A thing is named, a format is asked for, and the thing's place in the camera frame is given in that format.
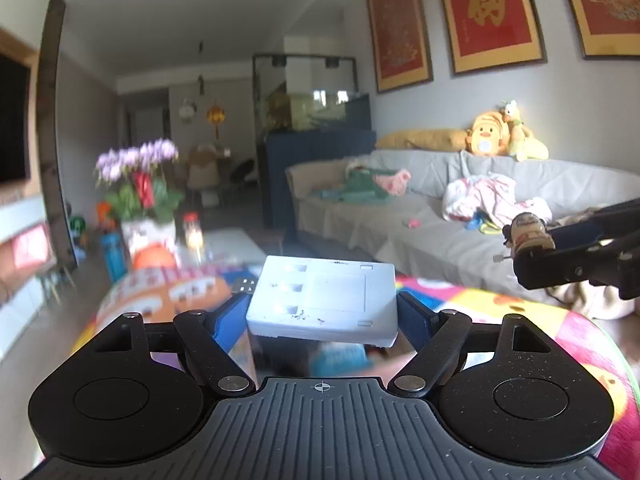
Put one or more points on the pink paper bag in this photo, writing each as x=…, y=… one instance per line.
x=32, y=247

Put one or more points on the potted purple orchid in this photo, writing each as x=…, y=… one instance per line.
x=142, y=195

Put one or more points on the glass fish tank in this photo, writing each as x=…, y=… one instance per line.
x=305, y=90

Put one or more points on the round wall clock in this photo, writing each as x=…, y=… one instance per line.
x=187, y=109

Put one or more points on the clear jar with red lid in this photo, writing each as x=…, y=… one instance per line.
x=193, y=232

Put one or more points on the white plastic charger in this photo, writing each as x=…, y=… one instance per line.
x=325, y=300

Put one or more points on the yellow duck plush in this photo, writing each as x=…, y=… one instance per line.
x=487, y=137

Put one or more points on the grey sofa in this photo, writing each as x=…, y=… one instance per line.
x=390, y=240

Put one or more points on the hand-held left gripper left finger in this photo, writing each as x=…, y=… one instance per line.
x=232, y=325

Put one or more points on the blue white wipes packet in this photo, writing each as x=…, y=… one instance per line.
x=340, y=360

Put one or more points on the blue thermos bottle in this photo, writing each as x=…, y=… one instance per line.
x=114, y=257

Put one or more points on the small wooden stool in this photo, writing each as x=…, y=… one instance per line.
x=55, y=280

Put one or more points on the beige dining chair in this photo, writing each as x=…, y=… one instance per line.
x=202, y=172

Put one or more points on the pink white clothes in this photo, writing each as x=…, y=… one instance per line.
x=490, y=197

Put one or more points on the yellow pillow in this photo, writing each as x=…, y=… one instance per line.
x=420, y=140

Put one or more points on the dark blue cabinet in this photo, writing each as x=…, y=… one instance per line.
x=320, y=150

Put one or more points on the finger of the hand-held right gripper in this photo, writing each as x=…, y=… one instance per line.
x=580, y=232
x=560, y=267

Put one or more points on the grey knitted blanket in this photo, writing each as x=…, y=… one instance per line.
x=585, y=300

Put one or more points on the black television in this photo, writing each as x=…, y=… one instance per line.
x=12, y=120

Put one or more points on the black chair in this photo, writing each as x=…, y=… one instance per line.
x=242, y=170

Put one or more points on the watermelon ball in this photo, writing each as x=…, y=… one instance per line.
x=77, y=230

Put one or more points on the white wooden television cabinet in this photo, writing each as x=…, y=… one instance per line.
x=20, y=300

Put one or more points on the blue yellow small toy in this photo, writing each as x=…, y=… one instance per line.
x=480, y=224

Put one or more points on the pink cloth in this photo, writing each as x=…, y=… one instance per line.
x=392, y=182

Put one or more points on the orange ball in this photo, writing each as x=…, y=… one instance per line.
x=155, y=257

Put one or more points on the yellow plush animal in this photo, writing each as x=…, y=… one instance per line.
x=525, y=142

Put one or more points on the green clothes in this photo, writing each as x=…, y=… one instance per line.
x=360, y=187

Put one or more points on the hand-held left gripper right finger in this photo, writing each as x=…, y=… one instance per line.
x=415, y=320

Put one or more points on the red framed calligraphy picture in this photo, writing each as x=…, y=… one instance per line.
x=485, y=10

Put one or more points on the yellow hanging lantern ornament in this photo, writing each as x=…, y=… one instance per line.
x=215, y=116

